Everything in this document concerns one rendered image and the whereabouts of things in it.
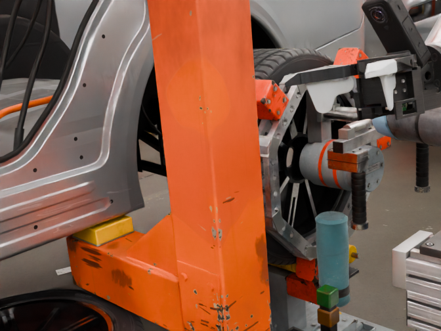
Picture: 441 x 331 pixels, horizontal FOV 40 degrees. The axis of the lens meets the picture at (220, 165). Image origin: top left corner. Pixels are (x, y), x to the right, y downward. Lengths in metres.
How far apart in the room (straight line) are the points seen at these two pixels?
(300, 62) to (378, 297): 1.38
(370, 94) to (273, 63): 0.89
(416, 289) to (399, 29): 0.72
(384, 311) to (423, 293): 1.33
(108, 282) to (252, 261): 0.51
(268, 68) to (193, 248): 0.56
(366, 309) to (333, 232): 1.12
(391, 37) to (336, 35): 1.70
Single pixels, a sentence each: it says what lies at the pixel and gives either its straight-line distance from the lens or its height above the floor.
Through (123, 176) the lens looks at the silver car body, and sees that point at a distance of 1.78.
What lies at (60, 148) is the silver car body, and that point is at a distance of 1.69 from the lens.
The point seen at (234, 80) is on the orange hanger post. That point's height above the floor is 1.17.
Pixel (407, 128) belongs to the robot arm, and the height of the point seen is 1.11.
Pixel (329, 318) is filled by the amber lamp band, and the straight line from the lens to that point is 1.47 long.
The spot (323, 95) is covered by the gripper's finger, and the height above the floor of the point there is 1.20.
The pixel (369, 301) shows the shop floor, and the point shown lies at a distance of 2.80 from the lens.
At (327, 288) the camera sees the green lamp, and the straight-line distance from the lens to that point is 1.47.
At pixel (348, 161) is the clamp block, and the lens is 1.51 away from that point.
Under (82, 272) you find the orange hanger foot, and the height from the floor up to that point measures 0.58.
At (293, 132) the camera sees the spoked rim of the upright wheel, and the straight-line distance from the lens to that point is 1.81.
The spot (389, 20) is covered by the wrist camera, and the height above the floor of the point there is 1.29.
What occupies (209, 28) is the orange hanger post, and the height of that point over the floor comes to 1.28.
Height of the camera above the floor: 1.33
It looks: 15 degrees down
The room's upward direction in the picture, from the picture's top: 5 degrees counter-clockwise
